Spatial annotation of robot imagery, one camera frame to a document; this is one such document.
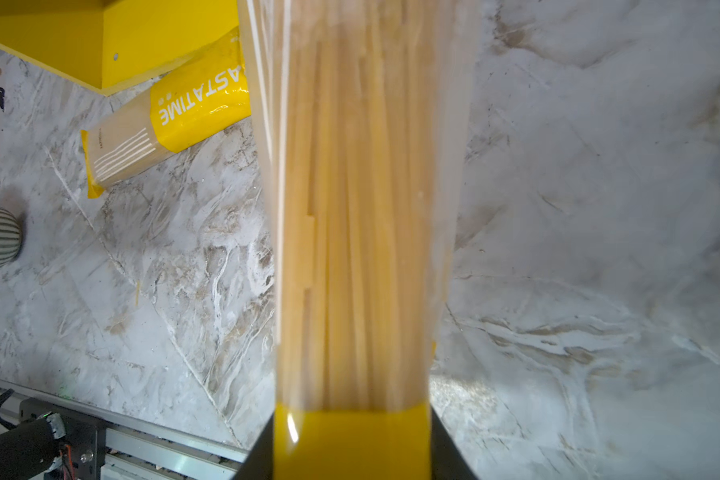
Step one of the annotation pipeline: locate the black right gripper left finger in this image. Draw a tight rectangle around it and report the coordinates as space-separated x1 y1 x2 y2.
233 415 275 480

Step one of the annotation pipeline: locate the yellow shelf unit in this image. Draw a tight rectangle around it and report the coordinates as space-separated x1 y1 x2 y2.
0 0 239 95

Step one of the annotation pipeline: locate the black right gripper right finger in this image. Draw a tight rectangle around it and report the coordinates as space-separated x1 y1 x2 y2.
431 408 477 480

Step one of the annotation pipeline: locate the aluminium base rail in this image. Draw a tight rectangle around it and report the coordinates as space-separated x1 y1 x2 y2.
0 380 248 479

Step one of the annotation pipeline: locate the yellow Pastatime spaghetti bag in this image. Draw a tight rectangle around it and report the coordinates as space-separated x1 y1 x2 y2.
238 1 479 479

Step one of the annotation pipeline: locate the yellow spaghetti bag crosswise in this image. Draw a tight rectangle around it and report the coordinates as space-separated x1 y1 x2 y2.
81 27 251 199

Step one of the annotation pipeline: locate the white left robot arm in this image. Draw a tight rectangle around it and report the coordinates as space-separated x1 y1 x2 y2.
0 413 67 480

